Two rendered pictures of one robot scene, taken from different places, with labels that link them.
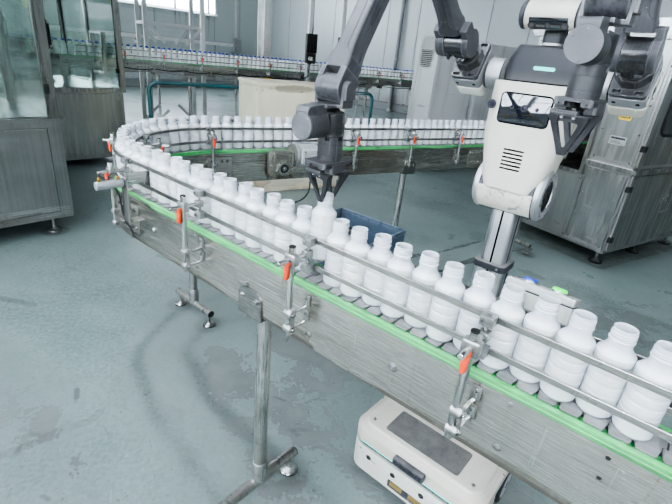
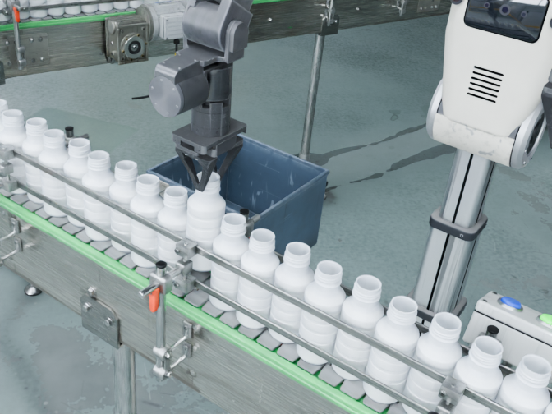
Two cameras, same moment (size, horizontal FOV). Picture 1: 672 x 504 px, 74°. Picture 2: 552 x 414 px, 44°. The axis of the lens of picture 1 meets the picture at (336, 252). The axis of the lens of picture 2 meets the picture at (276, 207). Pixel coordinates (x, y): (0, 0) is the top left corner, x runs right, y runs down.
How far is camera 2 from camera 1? 0.25 m
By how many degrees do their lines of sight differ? 10
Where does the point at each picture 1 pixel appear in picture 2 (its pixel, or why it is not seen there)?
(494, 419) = not seen: outside the picture
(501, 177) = (470, 108)
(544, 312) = (529, 384)
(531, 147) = (514, 68)
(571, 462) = not seen: outside the picture
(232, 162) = (48, 40)
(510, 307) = (482, 374)
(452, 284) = (400, 333)
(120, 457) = not seen: outside the picture
